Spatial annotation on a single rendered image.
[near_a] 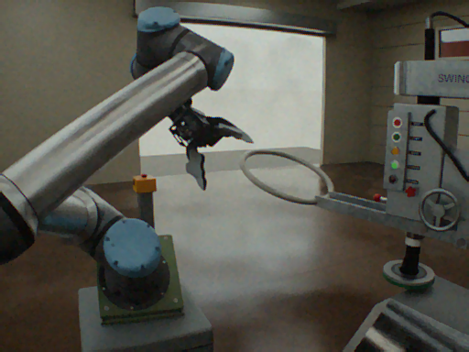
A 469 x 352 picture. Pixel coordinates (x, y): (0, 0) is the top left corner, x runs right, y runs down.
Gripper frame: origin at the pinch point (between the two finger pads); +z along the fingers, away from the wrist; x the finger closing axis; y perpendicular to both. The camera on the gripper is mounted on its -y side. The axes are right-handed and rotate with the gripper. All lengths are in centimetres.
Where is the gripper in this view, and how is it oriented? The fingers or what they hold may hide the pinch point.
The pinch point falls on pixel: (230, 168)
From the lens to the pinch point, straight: 76.9
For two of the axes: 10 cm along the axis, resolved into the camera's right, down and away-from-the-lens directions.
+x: 6.9, -6.7, -2.7
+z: 5.7, 7.4, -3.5
